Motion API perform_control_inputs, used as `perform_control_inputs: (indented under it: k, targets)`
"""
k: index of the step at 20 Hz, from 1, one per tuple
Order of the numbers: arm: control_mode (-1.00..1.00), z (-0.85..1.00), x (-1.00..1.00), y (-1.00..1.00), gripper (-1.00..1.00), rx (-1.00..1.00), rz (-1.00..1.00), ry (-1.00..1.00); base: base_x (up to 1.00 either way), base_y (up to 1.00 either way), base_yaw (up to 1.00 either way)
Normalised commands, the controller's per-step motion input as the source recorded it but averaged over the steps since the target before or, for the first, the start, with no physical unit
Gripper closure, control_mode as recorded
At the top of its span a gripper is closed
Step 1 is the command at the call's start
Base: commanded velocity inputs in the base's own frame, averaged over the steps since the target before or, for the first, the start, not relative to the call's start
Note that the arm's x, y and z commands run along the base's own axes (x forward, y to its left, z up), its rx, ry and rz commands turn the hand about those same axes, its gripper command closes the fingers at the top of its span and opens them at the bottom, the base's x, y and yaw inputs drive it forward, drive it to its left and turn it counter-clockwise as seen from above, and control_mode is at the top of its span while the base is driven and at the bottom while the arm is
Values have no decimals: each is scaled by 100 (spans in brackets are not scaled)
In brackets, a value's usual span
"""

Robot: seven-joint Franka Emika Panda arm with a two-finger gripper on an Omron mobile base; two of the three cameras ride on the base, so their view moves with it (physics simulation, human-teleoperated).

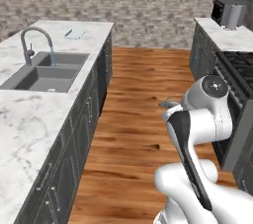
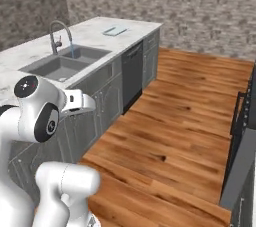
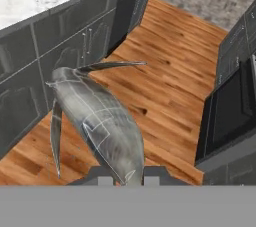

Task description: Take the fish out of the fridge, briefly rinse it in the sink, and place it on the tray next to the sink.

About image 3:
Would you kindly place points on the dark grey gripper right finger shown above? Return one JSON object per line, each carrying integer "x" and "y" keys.
{"x": 156, "y": 175}

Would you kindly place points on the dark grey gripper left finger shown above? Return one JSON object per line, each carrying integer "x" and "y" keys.
{"x": 95, "y": 174}

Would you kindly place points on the grey fish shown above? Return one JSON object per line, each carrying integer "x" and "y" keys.
{"x": 100, "y": 121}

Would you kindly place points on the dark grey drawer under oven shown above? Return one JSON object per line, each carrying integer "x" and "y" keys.
{"x": 233, "y": 172}

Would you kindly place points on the black oven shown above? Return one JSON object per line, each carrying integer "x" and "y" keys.
{"x": 230, "y": 111}

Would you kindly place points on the dark grey cupboard door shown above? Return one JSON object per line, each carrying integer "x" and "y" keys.
{"x": 20, "y": 111}
{"x": 68, "y": 54}
{"x": 101, "y": 34}

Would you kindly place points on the dark grey drawer front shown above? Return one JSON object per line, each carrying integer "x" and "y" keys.
{"x": 15, "y": 52}
{"x": 71, "y": 17}

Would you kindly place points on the dark grey drawer stack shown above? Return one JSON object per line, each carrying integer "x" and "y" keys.
{"x": 238, "y": 44}

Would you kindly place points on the black dishwasher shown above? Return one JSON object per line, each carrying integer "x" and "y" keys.
{"x": 125, "y": 11}

